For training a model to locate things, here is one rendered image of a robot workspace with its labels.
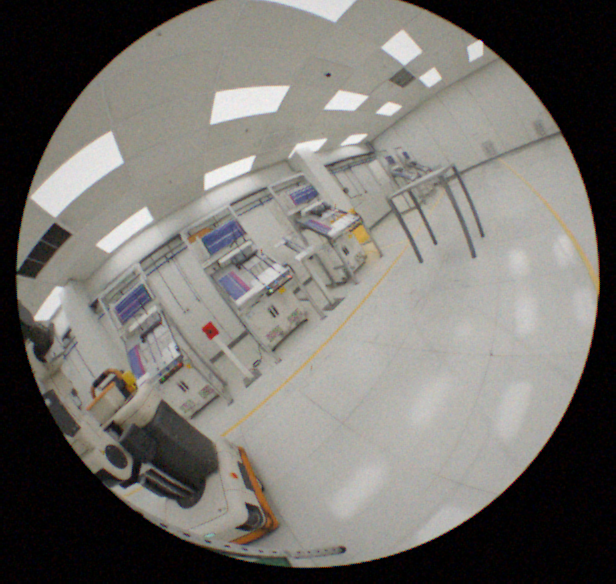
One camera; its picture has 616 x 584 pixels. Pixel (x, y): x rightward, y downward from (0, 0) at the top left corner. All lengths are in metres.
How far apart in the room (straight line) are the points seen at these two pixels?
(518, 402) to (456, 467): 0.34
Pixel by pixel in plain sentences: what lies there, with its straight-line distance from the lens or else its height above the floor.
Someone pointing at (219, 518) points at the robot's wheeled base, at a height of 0.28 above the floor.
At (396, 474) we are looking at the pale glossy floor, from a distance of 0.95.
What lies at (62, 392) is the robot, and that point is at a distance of 0.99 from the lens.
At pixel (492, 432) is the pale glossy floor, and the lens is 0.94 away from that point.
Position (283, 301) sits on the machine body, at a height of 0.41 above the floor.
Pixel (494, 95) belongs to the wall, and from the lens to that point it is 8.52.
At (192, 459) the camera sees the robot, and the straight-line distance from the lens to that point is 1.11.
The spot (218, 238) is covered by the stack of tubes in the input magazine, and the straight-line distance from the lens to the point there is 2.52.
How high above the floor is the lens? 0.90
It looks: 10 degrees down
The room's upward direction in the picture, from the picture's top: 34 degrees counter-clockwise
